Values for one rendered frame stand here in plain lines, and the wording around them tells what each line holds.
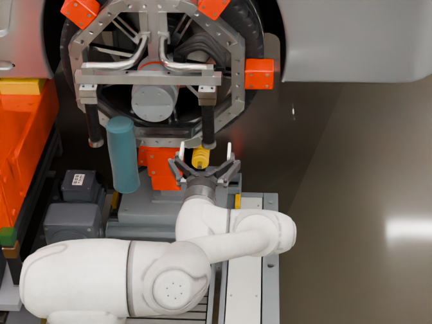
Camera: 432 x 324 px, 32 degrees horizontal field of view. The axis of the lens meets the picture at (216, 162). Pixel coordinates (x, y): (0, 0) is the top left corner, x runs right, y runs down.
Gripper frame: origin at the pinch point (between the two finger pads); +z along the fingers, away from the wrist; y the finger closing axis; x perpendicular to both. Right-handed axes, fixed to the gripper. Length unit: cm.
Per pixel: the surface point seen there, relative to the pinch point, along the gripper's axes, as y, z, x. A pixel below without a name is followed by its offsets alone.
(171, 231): -17, 38, -68
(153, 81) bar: -15.6, 13.7, 13.3
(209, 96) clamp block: 0.6, 10.7, 10.6
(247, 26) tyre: 10.5, 41.0, 16.5
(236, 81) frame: 7.2, 32.8, 1.6
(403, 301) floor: 68, 20, -83
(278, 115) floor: 24, 136, -82
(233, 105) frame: 6.2, 32.5, -6.9
